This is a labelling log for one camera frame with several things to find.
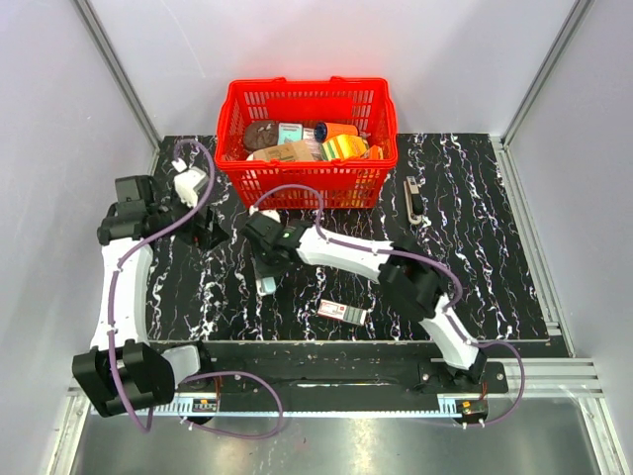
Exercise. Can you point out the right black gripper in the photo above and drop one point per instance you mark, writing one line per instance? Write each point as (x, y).
(261, 270)

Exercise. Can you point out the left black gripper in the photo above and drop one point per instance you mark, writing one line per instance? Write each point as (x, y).
(204, 237)

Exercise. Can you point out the light blue stapler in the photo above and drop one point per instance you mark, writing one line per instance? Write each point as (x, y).
(265, 283)

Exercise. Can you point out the beige stapler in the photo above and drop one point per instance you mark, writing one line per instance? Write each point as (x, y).
(414, 202)

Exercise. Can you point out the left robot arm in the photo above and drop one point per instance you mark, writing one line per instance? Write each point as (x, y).
(121, 371)

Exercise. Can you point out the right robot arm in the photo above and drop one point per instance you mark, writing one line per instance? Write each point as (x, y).
(417, 288)

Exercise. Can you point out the brown cardboard box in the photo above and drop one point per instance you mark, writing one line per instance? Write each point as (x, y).
(300, 151)

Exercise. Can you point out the red plastic shopping basket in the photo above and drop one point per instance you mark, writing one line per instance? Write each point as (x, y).
(363, 102)

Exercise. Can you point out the red white staple box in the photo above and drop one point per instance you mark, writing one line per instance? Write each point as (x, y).
(343, 313)

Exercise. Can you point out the brown round cookie pack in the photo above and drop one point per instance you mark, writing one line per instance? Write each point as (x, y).
(261, 134)

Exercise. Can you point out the teal small box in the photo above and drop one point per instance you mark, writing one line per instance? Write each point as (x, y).
(290, 133)

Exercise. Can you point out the yellow green striped box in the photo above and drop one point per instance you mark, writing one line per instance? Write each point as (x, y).
(343, 147)

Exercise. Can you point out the orange cylinder can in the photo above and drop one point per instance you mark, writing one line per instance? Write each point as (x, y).
(325, 131)

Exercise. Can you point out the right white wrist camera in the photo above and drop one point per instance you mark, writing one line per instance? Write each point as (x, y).
(263, 217)

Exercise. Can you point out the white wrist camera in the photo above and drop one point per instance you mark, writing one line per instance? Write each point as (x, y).
(189, 183)
(263, 217)

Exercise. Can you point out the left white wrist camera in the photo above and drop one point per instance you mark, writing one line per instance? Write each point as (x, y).
(189, 183)

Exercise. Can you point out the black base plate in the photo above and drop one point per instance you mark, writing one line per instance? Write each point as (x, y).
(330, 379)

